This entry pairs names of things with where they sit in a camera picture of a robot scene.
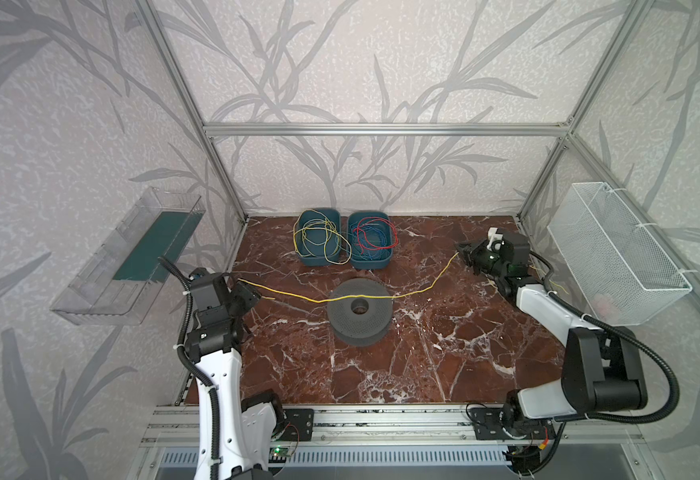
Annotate grey perforated cable spool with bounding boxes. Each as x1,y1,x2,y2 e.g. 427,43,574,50
327,278,393,347

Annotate teal plastic bin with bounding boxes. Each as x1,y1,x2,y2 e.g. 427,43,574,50
293,208,344,267
347,211,398,270

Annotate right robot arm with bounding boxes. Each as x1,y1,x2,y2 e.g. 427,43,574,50
457,228,681,433

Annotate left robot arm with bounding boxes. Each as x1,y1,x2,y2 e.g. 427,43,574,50
158,256,286,479

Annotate pink object in basket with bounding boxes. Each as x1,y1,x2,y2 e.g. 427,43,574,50
591,293,621,322

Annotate small green circuit board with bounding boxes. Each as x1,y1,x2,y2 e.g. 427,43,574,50
268,445,298,465

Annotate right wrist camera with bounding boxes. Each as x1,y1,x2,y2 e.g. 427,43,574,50
488,227,504,251

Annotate yellow cable bundle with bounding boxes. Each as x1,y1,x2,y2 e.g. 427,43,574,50
291,214,354,266

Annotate white wire mesh basket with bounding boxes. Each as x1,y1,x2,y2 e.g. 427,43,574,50
548,182,693,326

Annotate clear plastic wall tray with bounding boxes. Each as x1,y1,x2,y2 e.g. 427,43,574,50
50,187,206,326

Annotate blue cable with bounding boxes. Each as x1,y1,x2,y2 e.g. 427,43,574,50
352,221,393,256

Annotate red cable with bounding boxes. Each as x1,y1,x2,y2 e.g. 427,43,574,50
352,215,400,252

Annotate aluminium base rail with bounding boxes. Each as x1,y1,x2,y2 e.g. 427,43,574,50
139,403,645,448

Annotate aluminium frame crossbar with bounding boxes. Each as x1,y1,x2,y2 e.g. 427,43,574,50
203,123,568,138

